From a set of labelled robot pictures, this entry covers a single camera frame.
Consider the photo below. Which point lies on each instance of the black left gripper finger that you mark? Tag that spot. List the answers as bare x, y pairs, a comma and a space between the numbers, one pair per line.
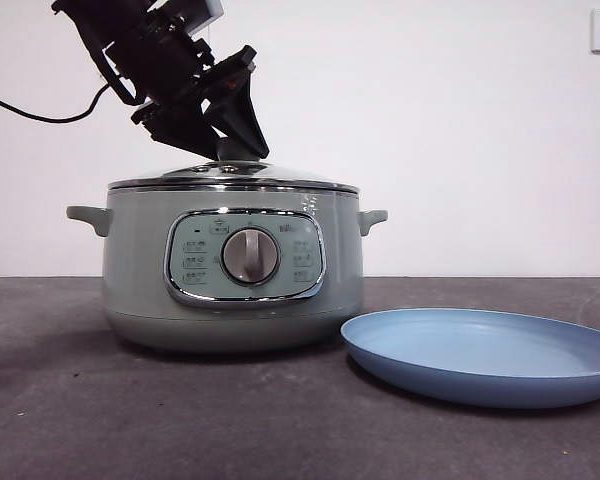
180, 125
242, 115

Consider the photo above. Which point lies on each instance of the glass lid with green knob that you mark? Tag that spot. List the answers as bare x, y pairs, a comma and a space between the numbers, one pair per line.
280, 176

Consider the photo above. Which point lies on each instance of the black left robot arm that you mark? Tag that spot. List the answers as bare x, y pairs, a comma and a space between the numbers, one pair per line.
140, 45

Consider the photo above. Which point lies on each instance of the pale green electric steamer pot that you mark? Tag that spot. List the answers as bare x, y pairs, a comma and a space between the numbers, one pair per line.
135, 260

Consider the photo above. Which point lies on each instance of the blue round plate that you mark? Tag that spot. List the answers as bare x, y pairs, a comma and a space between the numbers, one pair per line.
480, 360

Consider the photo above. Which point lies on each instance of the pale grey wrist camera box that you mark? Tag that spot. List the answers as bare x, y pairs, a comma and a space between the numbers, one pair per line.
207, 14

